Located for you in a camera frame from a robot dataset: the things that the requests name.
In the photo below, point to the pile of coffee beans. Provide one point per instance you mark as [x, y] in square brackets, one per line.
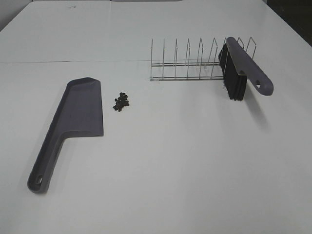
[121, 101]

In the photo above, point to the grey plastic dustpan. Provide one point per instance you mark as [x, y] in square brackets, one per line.
[79, 114]

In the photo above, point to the chrome wire dish rack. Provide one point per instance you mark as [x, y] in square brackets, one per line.
[201, 68]

